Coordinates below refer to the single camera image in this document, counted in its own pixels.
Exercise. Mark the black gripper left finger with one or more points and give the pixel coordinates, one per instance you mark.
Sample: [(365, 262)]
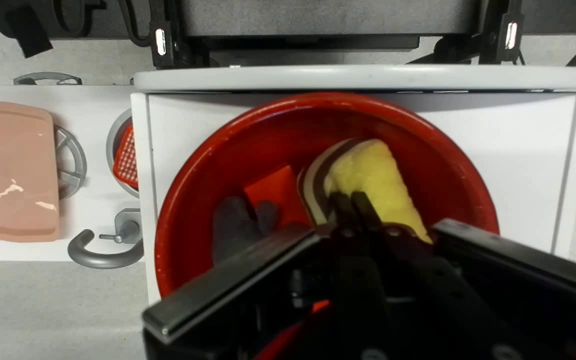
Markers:
[(346, 267)]

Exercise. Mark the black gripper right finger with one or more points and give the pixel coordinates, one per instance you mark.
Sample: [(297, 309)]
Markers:
[(400, 287)]

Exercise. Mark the red-orange plastic bowl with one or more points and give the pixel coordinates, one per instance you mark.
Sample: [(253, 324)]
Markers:
[(235, 146)]

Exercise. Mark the white toy sink counter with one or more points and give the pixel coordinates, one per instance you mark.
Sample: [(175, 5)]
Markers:
[(94, 101)]

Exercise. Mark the orange flat block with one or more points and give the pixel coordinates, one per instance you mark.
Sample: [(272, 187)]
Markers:
[(274, 193)]

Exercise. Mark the grey plush toy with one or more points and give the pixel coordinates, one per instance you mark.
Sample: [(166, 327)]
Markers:
[(235, 227)]

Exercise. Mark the white toy kitchen cabinet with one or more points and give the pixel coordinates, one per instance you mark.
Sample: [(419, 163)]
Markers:
[(520, 152)]

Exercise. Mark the grey toy faucet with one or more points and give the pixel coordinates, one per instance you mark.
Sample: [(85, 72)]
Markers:
[(100, 257)]

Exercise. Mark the orange mesh toy strainer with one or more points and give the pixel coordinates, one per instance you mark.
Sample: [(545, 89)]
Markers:
[(126, 156)]

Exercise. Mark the grey toy stove burner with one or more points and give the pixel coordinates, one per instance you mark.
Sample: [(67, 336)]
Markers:
[(72, 163)]

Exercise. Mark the pink plastic tray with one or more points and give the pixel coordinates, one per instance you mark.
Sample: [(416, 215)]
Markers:
[(11, 173)]

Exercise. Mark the black foam block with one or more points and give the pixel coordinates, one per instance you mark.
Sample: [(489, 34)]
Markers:
[(31, 33)]

